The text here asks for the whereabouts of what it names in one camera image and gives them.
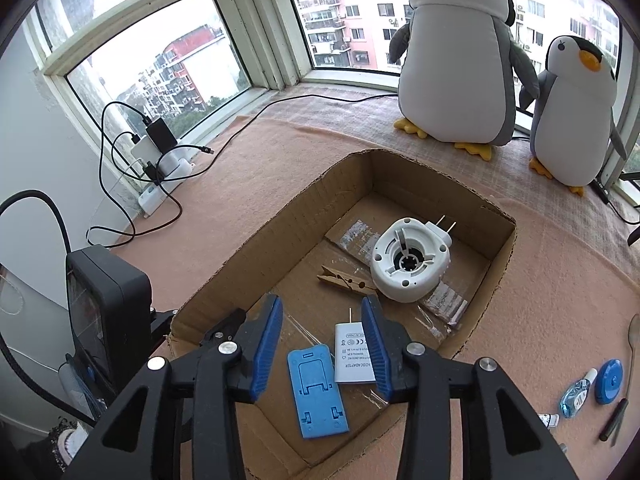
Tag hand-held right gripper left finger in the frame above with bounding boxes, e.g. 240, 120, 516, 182
65, 292, 284, 480

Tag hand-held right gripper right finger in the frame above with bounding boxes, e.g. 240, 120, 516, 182
360, 294, 581, 480

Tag white charger adapter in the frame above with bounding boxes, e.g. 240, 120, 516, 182
334, 307, 376, 385

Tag blue phone stand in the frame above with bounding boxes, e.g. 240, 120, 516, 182
286, 345, 351, 441

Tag wooden clothespin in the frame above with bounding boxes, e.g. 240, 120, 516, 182
316, 265, 378, 297

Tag white plug-in heater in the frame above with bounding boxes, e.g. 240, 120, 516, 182
371, 215, 458, 303

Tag brown cardboard box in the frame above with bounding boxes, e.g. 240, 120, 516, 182
170, 150, 517, 478

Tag clear blue eye drop bottle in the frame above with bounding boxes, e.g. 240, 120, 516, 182
559, 367, 598, 418

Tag blue round case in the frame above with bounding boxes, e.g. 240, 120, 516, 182
594, 358, 623, 405

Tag black cylinder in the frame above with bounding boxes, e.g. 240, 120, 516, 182
599, 398, 628, 442

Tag grey metal spoon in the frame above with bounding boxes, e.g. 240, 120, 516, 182
612, 314, 640, 447

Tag white charger blocks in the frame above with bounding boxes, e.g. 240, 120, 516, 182
165, 152, 196, 177

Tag white power strip with chargers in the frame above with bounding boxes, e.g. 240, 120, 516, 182
99, 101, 216, 201

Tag pink towel mat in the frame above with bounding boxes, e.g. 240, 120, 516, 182
107, 115, 640, 480

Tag checked cloth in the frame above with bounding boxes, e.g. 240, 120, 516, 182
280, 82, 640, 241

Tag black tripod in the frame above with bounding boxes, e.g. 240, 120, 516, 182
620, 170, 640, 247

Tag large penguin plush toy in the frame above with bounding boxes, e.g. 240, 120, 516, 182
389, 0, 541, 161

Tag small penguin plush toy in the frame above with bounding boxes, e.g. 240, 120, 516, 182
518, 35, 628, 196

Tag thick black cable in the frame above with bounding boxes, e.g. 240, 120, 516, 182
0, 189, 96, 423

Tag long black cable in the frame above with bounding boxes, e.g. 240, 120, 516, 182
86, 92, 401, 248

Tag white window frame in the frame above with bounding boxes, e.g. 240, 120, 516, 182
35, 0, 640, 196

